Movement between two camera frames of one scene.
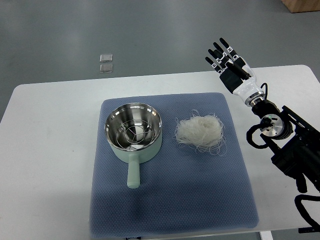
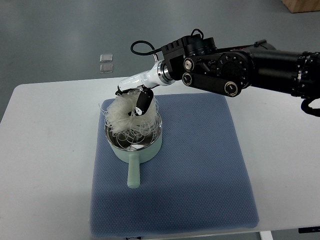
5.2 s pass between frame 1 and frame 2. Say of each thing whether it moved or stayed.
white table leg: stayed
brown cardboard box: stayed
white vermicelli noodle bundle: moved
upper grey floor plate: stayed
